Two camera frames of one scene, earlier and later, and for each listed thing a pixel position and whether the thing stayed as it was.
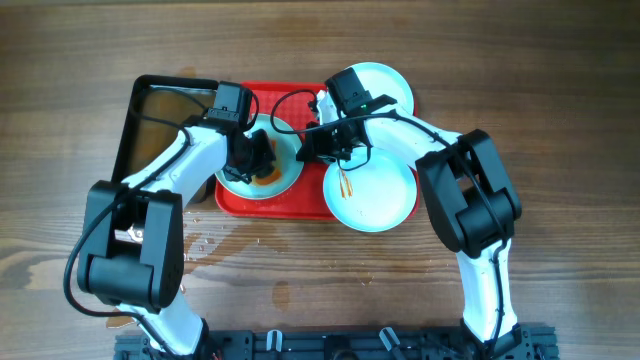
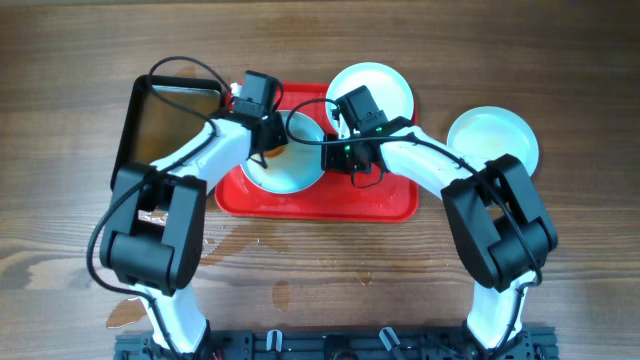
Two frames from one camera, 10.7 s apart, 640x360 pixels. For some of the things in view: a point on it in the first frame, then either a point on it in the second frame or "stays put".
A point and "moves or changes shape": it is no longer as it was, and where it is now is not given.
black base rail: (525, 343) stays put
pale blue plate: (381, 79) stays put
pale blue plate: (374, 197) → (490, 132)
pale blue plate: (292, 170) moves or changes shape
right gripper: (313, 149) → (330, 161)
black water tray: (159, 105) stays put
